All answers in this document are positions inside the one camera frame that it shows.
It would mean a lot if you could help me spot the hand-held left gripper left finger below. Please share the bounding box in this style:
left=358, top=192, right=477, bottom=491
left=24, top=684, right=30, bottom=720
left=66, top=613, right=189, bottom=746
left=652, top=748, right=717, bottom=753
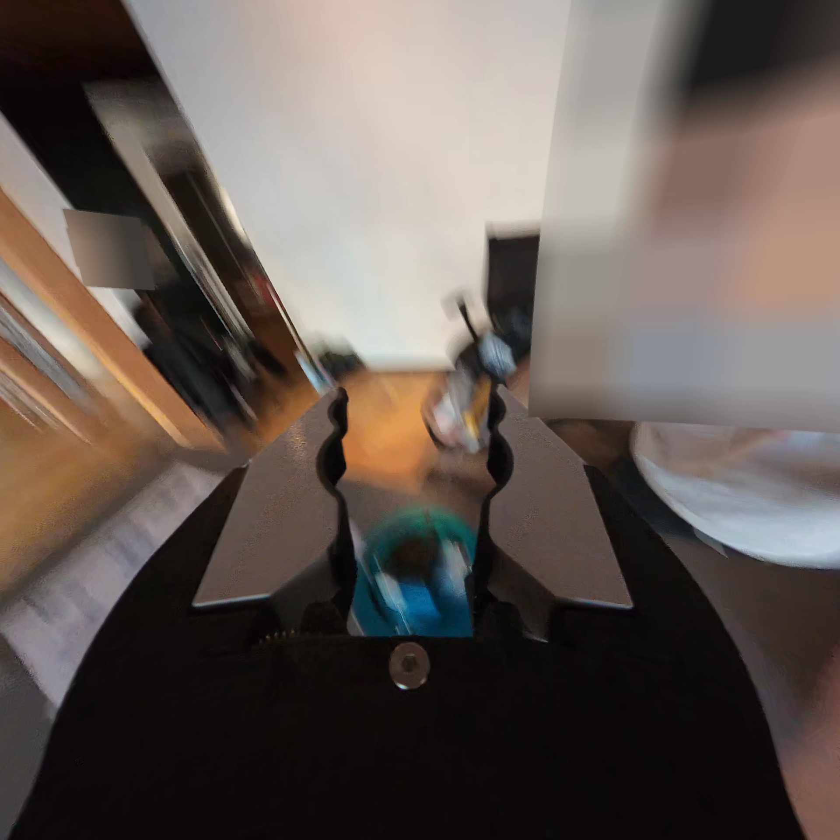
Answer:
left=192, top=386, right=358, bottom=608

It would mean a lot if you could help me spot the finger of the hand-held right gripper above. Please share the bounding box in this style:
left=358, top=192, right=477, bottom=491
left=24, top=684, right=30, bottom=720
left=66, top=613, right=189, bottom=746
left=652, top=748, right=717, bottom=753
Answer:
left=428, top=386, right=485, bottom=455

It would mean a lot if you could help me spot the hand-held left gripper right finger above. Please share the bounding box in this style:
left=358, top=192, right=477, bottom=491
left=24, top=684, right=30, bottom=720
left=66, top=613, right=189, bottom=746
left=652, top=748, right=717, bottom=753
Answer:
left=474, top=384, right=635, bottom=641

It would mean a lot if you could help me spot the yellow handled screwdriver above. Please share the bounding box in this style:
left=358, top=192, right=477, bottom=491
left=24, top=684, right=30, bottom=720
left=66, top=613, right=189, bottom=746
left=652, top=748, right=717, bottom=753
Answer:
left=467, top=382, right=494, bottom=439

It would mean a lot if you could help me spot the blue toy robot arm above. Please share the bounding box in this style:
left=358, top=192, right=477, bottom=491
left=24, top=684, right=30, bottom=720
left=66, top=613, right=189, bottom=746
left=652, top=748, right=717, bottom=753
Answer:
left=351, top=504, right=478, bottom=639

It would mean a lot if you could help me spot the dark cabinet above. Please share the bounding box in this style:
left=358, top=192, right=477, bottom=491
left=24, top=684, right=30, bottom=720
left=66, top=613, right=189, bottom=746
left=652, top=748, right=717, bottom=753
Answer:
left=484, top=222, right=543, bottom=312

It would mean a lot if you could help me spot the dark furniture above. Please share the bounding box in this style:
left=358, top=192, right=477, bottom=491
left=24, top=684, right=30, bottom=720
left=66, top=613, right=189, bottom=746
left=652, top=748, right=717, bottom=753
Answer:
left=82, top=75, right=319, bottom=431

